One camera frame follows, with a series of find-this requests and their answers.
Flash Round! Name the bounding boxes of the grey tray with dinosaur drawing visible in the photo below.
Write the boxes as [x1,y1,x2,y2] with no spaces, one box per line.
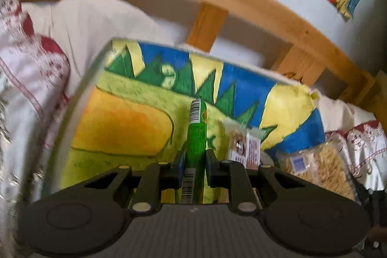
[45,39,325,192]

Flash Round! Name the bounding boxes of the white pillow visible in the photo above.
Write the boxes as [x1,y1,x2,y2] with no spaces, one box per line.
[22,0,174,97]

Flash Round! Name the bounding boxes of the pale noodle snack pack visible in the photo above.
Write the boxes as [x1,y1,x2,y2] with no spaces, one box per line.
[276,142,358,202]

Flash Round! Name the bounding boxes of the brown cracker pack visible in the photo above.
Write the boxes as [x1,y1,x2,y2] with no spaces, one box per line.
[223,119,265,170]

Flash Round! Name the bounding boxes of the green stick snack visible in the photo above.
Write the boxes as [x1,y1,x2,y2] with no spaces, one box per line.
[179,98,207,204]

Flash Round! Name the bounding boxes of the wooden bed headboard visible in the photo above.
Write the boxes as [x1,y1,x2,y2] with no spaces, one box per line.
[12,0,387,126]

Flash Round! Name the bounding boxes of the white floral bedspread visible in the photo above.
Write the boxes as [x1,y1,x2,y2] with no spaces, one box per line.
[1,0,386,257]

